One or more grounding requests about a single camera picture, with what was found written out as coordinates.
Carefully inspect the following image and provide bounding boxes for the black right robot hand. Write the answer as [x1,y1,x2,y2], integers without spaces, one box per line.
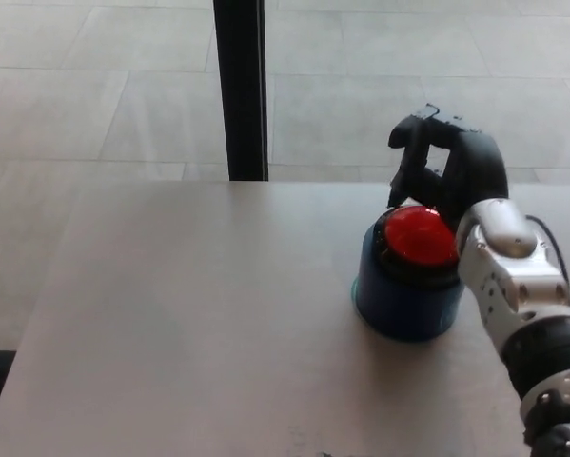
[386,103,511,234]

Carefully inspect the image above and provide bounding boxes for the red dome button blue base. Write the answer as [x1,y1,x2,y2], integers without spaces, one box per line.
[350,205,464,343]

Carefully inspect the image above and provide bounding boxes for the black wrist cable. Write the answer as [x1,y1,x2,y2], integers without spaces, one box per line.
[523,214,570,286]

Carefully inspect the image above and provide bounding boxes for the black vertical post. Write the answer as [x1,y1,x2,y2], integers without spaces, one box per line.
[212,0,269,182]

